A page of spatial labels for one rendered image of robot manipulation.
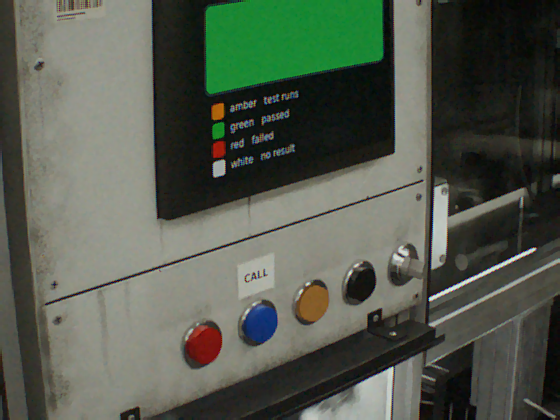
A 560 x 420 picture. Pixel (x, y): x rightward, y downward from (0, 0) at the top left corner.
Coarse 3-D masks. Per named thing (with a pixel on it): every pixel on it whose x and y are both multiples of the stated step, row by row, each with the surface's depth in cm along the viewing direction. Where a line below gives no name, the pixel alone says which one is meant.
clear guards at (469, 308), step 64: (448, 0) 105; (512, 0) 112; (448, 64) 107; (512, 64) 115; (448, 128) 109; (512, 128) 117; (448, 192) 111; (512, 192) 119; (448, 256) 113; (512, 256) 122; (384, 320) 108; (448, 320) 116; (256, 384) 98; (384, 384) 111
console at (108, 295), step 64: (0, 0) 76; (64, 0) 74; (128, 0) 78; (192, 0) 81; (0, 64) 78; (64, 64) 76; (128, 64) 80; (192, 64) 82; (0, 128) 80; (64, 128) 77; (128, 128) 81; (192, 128) 84; (64, 192) 78; (128, 192) 82; (192, 192) 85; (256, 192) 90; (320, 192) 97; (384, 192) 102; (64, 256) 79; (128, 256) 84; (192, 256) 88; (256, 256) 93; (320, 256) 98; (384, 256) 104; (64, 320) 80; (128, 320) 85; (192, 320) 89; (320, 320) 100; (64, 384) 82; (128, 384) 86; (192, 384) 91
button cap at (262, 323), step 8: (256, 312) 93; (264, 312) 93; (272, 312) 94; (248, 320) 93; (256, 320) 93; (264, 320) 94; (272, 320) 94; (248, 328) 93; (256, 328) 93; (264, 328) 94; (272, 328) 94; (248, 336) 94; (256, 336) 93; (264, 336) 94; (272, 336) 95
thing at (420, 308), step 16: (400, 320) 110; (416, 320) 112; (400, 368) 112; (416, 368) 114; (400, 384) 113; (416, 384) 115; (400, 400) 113; (416, 400) 115; (400, 416) 114; (416, 416) 116
